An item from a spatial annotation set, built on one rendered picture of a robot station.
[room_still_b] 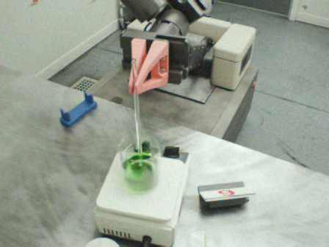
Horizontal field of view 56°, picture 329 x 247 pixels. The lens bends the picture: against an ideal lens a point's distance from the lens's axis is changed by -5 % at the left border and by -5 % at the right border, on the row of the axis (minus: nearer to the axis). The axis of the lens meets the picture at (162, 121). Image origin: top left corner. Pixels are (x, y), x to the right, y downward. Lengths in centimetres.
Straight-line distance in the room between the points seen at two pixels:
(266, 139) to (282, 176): 120
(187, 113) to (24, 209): 91
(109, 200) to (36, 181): 22
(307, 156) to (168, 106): 84
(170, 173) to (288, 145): 140
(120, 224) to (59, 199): 16
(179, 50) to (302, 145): 151
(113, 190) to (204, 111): 94
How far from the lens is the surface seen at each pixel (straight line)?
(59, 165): 69
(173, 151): 61
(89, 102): 82
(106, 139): 72
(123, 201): 50
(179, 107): 141
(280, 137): 192
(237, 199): 60
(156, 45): 44
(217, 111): 141
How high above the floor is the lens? 125
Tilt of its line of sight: 41 degrees down
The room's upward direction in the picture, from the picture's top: straight up
